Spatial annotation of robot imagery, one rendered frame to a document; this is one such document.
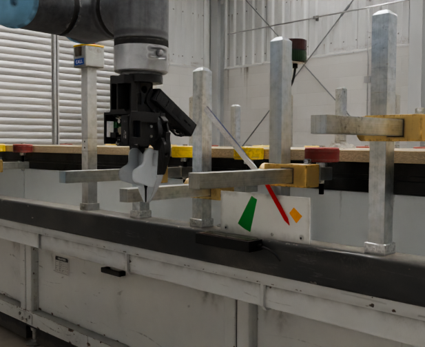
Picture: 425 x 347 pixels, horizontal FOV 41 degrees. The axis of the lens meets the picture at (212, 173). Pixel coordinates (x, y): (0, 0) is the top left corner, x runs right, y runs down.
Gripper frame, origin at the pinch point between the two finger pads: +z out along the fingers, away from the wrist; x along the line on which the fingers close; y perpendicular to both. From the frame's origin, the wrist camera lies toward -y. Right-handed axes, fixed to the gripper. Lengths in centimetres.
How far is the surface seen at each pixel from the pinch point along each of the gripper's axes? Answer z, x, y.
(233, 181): -1.6, 2.1, -19.1
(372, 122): -12.7, 27.2, -26.2
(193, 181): -1.9, 0.2, -10.1
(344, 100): -27, -51, -150
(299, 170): -3.3, 4.2, -38.2
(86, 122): -15, -78, -41
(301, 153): -6, -9, -59
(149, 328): 56, -76, -66
